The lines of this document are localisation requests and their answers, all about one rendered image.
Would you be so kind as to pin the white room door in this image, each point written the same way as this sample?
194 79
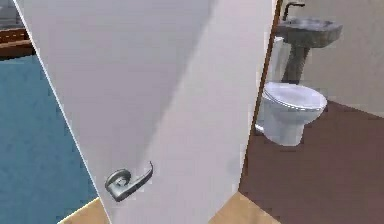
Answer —
140 83

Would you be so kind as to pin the white toilet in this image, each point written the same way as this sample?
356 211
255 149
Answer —
286 110

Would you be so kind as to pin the dark sink faucet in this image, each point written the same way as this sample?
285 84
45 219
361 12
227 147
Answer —
290 8

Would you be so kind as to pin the brown wooden furniture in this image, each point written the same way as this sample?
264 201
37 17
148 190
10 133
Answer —
13 41

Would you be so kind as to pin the grey stone pedestal sink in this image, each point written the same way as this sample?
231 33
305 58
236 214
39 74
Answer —
305 33

